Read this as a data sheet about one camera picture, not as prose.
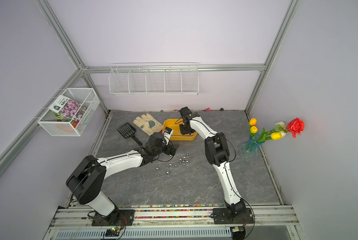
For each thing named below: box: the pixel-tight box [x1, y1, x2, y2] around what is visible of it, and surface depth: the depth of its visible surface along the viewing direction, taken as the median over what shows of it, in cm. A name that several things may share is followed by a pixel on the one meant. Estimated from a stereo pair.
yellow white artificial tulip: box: [270, 131, 286, 141], surface depth 71 cm
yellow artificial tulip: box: [250, 125, 259, 134], surface depth 72 cm
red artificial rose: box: [286, 117, 305, 139], surface depth 63 cm
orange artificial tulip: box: [249, 118, 258, 126], surface depth 75 cm
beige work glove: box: [133, 113, 164, 136], surface depth 114 cm
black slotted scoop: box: [116, 122, 143, 146], surface depth 110 cm
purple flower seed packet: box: [48, 95, 88, 122], surface depth 75 cm
